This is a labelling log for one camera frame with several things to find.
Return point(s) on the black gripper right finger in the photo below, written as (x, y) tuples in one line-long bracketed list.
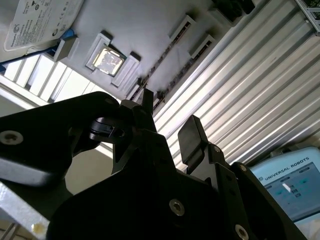
[(192, 140)]

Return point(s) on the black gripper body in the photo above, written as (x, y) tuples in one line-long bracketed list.
[(112, 205)]

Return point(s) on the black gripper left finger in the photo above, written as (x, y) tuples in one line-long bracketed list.
[(50, 130)]

